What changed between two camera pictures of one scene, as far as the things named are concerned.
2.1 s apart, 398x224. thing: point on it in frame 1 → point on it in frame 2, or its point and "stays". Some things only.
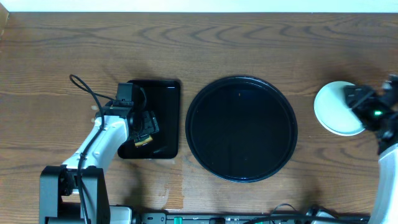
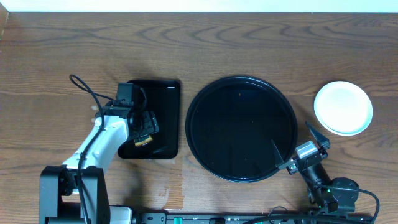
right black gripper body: (370, 111) → (294, 167)
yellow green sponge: (148, 139) stays
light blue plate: (332, 111) stays
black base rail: (252, 218) stays
